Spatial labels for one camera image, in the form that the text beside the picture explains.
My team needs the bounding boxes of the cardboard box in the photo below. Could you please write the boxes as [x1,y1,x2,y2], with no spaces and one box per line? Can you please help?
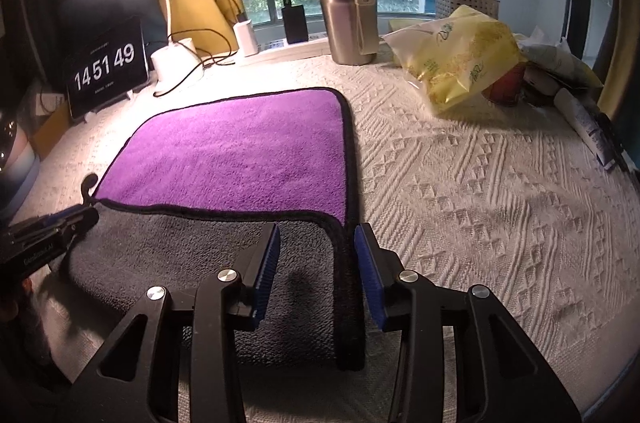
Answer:
[29,100,73,161]

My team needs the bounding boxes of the white charger adapter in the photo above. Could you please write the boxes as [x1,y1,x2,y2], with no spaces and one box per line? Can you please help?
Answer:
[233,19,259,58]

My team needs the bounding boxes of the stainless steel tumbler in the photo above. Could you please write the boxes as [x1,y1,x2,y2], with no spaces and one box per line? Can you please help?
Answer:
[320,0,380,65]

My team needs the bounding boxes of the white tube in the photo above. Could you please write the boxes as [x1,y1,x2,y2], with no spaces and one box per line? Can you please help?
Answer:
[553,88,615,172]

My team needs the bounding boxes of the purple and grey towel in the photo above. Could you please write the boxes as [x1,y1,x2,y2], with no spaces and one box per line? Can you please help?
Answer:
[52,87,366,370]

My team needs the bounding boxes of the black lamp cable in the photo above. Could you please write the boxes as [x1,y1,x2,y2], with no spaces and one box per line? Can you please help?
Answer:
[152,0,249,99]

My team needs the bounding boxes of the yellow plastic bag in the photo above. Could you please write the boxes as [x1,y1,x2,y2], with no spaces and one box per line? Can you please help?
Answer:
[383,6,524,115]

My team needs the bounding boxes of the pink white round container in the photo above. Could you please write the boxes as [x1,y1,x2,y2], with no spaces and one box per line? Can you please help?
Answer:
[0,110,40,225]

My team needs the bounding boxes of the white textured table cloth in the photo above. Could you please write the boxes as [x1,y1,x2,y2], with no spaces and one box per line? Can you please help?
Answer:
[18,57,639,417]

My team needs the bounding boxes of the tablet showing clock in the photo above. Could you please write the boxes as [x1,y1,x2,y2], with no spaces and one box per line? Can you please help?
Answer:
[62,16,149,122]

